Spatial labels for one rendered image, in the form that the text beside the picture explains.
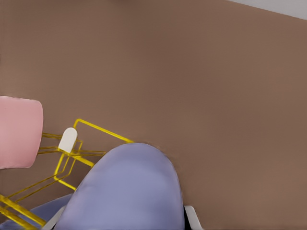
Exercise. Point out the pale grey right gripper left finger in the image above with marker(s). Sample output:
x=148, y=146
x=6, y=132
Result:
x=53, y=221

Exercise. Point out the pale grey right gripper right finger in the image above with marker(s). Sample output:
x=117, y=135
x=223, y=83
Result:
x=193, y=219

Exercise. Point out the lavender plate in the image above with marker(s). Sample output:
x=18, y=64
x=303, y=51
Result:
x=129, y=189

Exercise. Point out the small white rounded peg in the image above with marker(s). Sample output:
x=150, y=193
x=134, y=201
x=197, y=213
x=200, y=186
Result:
x=68, y=140

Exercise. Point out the pink plate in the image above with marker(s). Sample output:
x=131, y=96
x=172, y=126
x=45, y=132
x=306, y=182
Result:
x=19, y=131

